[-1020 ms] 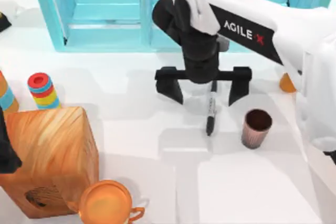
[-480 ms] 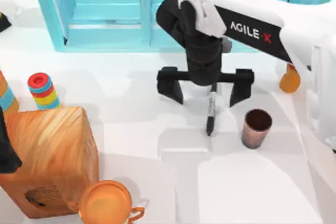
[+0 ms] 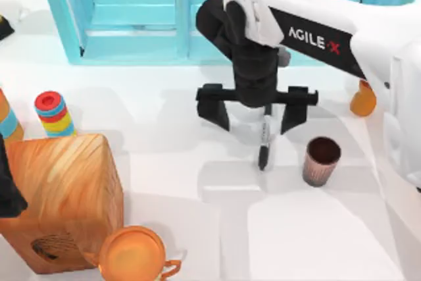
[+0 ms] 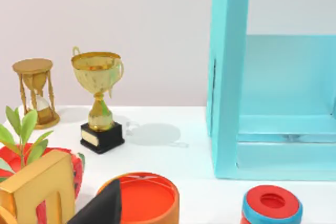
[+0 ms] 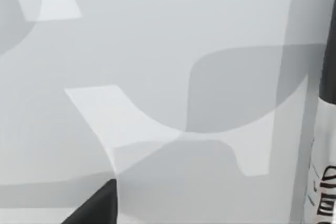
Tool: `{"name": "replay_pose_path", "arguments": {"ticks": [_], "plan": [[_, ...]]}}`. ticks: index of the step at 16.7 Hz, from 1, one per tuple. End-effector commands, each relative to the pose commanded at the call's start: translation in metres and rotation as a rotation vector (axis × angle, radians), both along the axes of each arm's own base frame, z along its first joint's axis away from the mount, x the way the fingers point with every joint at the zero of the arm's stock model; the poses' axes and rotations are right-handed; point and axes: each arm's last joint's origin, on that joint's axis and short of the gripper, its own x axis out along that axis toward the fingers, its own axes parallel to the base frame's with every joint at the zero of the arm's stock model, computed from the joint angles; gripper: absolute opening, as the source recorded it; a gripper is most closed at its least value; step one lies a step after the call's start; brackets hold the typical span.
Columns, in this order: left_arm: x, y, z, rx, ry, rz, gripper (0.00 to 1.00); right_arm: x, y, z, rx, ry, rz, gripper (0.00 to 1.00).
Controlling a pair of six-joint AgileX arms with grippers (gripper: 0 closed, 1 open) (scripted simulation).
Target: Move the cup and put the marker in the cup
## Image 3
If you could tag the pink cup with dark inside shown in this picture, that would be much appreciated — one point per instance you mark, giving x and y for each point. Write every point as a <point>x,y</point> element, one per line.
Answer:
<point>320,166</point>

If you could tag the wooden box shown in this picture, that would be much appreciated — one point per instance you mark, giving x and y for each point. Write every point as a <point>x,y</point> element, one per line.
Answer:
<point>65,192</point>

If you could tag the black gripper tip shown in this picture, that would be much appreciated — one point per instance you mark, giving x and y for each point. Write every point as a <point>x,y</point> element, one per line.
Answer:
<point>8,189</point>

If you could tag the pale grey rounded box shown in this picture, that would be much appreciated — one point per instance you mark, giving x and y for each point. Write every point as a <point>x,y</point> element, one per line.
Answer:
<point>285,58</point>

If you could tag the stack of coloured rings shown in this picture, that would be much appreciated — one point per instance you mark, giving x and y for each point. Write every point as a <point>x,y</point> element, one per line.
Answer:
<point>54,114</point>

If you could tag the orange vase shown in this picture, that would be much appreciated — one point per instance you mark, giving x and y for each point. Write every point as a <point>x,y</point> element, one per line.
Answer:
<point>362,101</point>

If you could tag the black flat object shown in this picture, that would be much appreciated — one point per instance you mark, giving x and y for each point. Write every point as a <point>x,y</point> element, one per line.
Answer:
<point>5,29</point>

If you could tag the light blue rack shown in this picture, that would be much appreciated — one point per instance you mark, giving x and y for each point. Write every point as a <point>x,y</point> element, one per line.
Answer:
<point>138,14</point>

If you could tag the orange cup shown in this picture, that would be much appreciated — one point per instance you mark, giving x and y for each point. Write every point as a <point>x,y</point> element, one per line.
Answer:
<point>131,254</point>

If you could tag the orange and blue striped stack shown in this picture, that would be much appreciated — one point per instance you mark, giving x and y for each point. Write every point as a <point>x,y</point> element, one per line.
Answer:
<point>10,126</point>

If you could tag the black marker pen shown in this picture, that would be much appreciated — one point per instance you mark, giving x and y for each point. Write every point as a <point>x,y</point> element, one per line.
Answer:
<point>264,146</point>

